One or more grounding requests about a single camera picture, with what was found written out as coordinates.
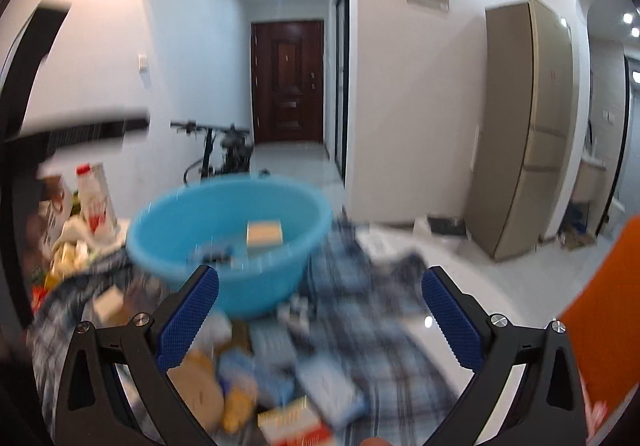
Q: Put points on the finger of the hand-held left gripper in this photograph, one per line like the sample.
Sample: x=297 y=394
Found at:
x=90 y=131

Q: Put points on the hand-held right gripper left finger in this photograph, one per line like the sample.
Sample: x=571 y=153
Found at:
x=190 y=316

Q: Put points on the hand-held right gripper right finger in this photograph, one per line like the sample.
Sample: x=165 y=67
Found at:
x=452 y=321

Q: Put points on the blue plastic basin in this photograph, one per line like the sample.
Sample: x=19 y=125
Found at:
x=165 y=236

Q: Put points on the large tan and white box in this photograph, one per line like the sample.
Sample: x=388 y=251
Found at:
x=265 y=232

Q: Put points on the person's right hand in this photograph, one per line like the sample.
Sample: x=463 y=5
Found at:
x=377 y=442

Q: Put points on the red cap milk carton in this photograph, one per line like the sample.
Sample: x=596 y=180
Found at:
x=95 y=201

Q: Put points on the round beige perforated disc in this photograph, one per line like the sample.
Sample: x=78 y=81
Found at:
x=197 y=391

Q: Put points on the small tan box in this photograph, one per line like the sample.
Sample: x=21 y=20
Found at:
x=109 y=303

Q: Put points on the blue plaid shirt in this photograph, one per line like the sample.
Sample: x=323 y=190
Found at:
x=350 y=296

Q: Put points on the white flat case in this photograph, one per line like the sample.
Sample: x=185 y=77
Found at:
x=375 y=243

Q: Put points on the black bicycle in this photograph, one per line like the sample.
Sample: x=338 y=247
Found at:
x=220 y=146

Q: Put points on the pile of snack bags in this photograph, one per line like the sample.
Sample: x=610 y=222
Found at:
x=65 y=266

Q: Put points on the blue tissue packet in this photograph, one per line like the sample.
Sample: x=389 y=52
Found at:
x=330 y=391

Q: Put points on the red and white box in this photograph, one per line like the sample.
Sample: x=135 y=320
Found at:
x=295 y=426

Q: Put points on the orange chair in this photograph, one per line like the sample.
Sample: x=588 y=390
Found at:
x=610 y=316

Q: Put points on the white sink cabinet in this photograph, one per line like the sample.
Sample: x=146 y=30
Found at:
x=590 y=181

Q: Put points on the dark red entrance door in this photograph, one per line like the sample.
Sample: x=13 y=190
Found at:
x=287 y=81

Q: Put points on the beige refrigerator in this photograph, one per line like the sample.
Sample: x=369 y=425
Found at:
x=520 y=126

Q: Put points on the black framed glass door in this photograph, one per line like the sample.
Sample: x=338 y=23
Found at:
x=341 y=76

